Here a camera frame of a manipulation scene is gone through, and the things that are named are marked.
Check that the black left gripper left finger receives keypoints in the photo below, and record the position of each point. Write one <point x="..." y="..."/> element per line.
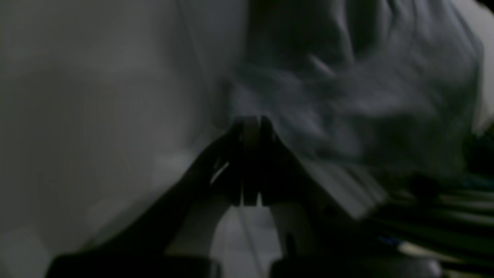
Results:
<point x="138" y="251"/>

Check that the grey T-shirt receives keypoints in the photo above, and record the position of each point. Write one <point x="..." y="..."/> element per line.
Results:
<point x="355" y="84"/>

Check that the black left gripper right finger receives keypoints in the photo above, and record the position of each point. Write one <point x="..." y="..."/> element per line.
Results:
<point x="319" y="239"/>

